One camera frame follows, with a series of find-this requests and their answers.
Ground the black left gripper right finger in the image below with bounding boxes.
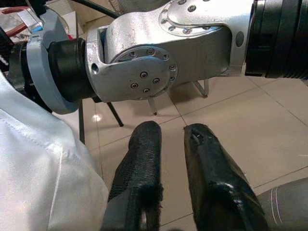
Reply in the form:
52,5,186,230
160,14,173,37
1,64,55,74
184,123,270,231

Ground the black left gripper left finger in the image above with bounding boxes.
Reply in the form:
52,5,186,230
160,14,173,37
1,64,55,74
101,121,164,231

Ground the white shirt with blue print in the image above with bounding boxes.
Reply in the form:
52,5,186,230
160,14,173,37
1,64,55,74
0,72,109,231

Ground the black and chrome clothes rack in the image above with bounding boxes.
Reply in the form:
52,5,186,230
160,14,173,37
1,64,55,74
78,97,125,145

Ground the grey robot leg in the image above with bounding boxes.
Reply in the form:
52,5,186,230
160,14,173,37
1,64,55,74
256,184,308,231

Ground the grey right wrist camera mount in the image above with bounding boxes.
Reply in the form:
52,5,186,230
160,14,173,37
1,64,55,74
25,7,80,115

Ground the chrome chair frame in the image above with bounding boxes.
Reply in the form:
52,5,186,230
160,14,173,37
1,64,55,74
147,79,210,116

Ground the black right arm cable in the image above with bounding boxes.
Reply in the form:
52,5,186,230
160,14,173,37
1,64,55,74
77,0,121,18

